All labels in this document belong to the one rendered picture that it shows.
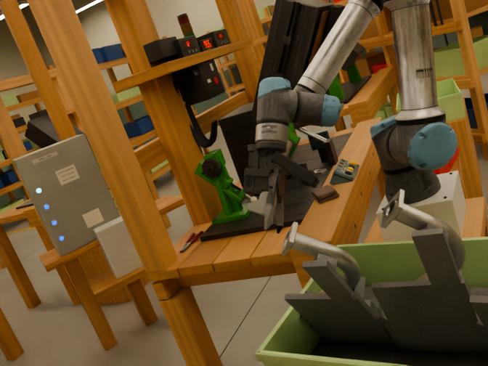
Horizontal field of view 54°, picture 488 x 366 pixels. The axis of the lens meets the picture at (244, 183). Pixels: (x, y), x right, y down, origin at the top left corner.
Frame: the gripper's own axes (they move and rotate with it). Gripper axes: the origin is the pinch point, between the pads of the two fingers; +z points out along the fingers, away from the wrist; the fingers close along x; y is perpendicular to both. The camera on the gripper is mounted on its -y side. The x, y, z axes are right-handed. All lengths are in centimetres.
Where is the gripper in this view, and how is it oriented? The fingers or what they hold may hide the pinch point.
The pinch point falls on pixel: (275, 232)
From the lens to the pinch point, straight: 107.4
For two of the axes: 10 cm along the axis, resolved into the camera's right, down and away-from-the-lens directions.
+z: -0.6, 9.9, -1.3
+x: -2.5, -1.5, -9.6
